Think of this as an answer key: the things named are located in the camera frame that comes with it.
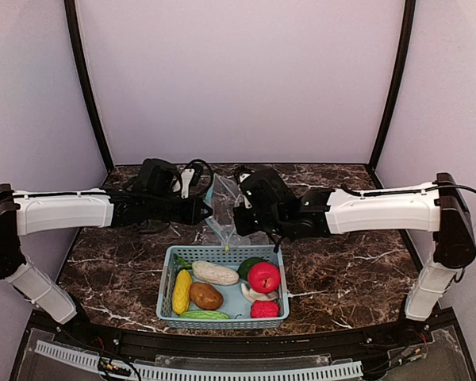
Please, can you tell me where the right black frame post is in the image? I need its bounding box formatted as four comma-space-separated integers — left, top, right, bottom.
368, 0, 417, 172

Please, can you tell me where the green round fruit toy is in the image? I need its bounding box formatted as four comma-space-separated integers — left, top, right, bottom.
237, 257, 266, 281

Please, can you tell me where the green cucumber toy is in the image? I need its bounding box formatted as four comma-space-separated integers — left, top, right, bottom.
178, 310, 230, 320

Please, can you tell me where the red raspberry toy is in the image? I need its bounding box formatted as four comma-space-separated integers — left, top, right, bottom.
250, 301, 280, 318

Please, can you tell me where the yellow corn toy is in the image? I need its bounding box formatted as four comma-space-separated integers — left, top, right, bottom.
171, 270, 193, 315

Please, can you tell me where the light blue plastic basket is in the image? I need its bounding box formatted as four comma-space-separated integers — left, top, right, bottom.
156, 244, 290, 330

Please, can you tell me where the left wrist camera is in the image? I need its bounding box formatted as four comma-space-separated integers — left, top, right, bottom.
180, 164, 203, 198

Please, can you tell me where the white mushroom toy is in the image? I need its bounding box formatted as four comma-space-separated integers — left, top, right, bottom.
240, 283, 278, 303

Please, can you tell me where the left black frame post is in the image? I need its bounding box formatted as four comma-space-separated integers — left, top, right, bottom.
63, 0, 115, 173

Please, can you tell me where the grey slotted cable duct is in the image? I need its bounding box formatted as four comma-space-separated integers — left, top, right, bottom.
34, 340, 363, 381

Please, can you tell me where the brown potato toy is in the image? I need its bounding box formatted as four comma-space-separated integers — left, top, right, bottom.
190, 283, 224, 310

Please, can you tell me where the black aluminium frame rail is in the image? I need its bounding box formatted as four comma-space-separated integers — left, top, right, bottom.
56, 323, 422, 359

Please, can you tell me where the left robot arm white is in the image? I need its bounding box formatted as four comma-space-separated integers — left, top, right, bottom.
0, 159, 214, 325

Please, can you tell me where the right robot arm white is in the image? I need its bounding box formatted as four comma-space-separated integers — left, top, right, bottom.
233, 167, 476, 321

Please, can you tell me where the clear zip top bag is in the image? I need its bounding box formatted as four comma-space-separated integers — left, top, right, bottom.
205, 175, 240, 252

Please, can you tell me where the red apple toy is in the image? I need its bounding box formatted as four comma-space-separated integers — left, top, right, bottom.
248, 262, 281, 294

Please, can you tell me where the clear zip bag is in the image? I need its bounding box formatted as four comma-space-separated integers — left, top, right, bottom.
193, 227, 271, 248
205, 175, 240, 252

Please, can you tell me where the black frame post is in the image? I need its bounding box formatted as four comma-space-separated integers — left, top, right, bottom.
368, 0, 417, 172
63, 0, 115, 173

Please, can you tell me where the white bitter gourd toy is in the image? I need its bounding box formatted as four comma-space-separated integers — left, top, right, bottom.
192, 261, 240, 286

